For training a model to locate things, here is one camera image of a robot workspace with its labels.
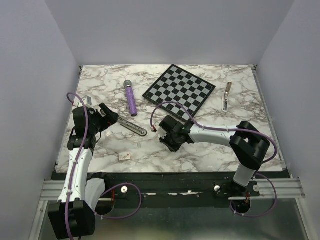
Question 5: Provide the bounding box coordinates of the white stapler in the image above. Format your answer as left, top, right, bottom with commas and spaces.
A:
222, 82, 232, 113

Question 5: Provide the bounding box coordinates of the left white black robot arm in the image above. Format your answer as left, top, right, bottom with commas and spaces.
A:
48, 103, 119, 240

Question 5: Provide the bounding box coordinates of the purple glitter microphone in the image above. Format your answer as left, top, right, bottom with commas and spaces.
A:
123, 80, 138, 117

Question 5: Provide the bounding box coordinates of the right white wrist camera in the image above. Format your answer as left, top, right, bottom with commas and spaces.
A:
151, 125, 167, 141

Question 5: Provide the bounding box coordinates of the grey black stapler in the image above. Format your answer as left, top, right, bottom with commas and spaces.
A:
117, 115, 148, 137

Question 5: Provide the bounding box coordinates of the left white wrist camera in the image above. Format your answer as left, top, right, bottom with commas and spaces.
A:
72, 95, 92, 108

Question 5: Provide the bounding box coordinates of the black white chessboard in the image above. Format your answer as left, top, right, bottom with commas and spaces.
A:
142, 64, 216, 122

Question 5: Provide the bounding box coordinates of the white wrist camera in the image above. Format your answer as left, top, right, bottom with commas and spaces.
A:
151, 125, 167, 141
72, 95, 92, 108

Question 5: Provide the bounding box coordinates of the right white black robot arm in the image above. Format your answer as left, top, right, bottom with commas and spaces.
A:
155, 116, 271, 196

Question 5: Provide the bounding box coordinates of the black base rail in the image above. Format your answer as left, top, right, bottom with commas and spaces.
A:
86, 170, 289, 209

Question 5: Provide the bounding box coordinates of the aluminium frame rail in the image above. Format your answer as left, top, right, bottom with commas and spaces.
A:
27, 174, 311, 240

